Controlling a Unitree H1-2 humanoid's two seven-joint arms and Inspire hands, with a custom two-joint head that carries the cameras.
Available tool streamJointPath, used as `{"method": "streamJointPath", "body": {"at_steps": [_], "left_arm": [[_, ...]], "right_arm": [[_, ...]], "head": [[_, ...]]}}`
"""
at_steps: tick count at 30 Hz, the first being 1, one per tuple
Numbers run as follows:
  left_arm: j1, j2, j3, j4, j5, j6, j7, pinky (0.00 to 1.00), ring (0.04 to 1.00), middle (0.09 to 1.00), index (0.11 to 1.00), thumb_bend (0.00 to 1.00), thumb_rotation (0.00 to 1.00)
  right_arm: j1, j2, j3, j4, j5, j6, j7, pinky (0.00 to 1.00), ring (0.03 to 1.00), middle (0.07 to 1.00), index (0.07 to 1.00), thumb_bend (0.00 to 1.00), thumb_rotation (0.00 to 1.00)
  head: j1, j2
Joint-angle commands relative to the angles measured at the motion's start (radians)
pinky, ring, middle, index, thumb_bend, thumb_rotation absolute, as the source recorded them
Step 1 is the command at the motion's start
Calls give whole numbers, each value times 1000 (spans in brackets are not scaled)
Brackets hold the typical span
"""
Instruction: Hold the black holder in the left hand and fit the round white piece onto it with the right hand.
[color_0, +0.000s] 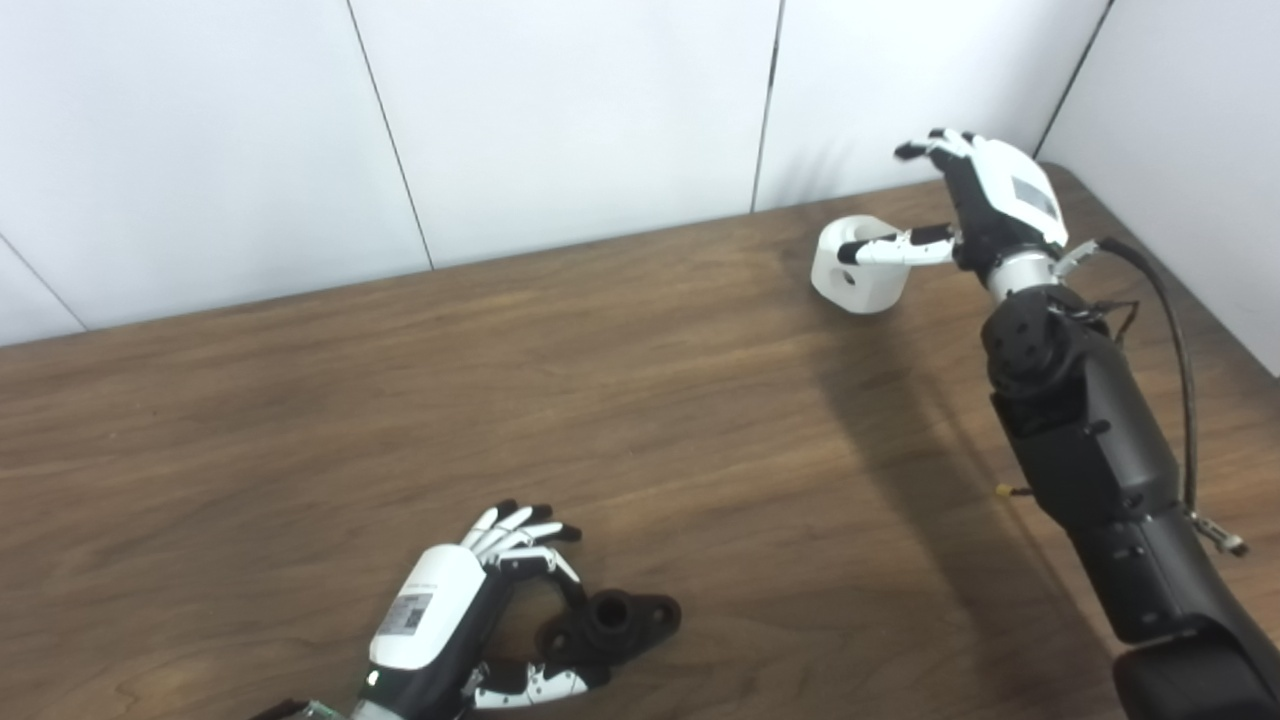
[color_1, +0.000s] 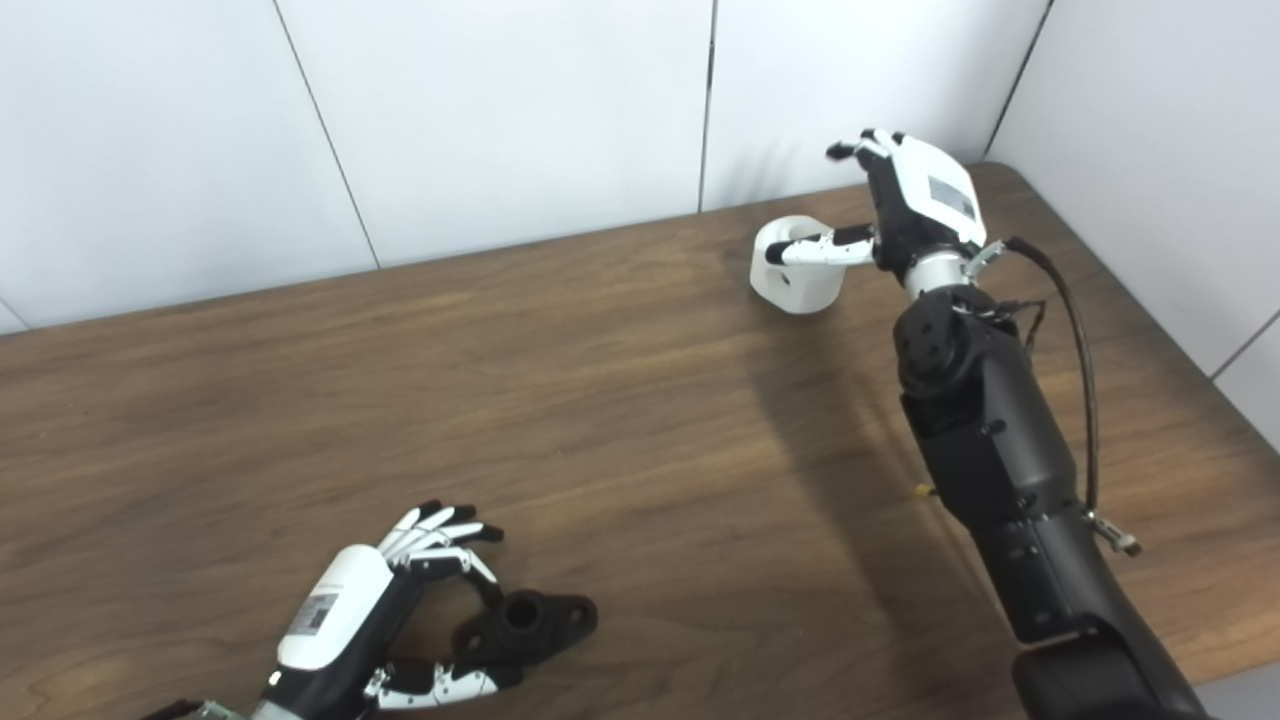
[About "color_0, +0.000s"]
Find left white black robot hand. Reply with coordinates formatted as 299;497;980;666
350;500;613;720

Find round white plastic piece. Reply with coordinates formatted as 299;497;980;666
810;215;913;315

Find black flanged holder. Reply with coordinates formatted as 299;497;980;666
535;590;683;669

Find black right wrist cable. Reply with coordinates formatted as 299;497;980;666
1055;237;1249;557

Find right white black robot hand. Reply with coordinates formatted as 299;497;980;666
838;128;1070;276

